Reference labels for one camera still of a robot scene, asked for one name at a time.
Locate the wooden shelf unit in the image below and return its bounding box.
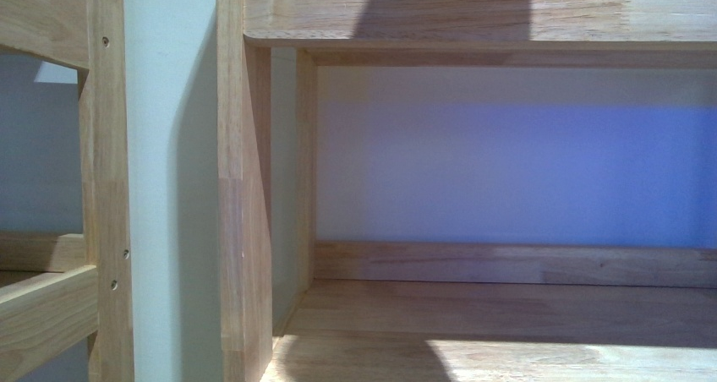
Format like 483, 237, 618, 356
216, 0, 716, 381

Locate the wooden rack on left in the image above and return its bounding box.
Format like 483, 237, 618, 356
1, 0, 134, 381

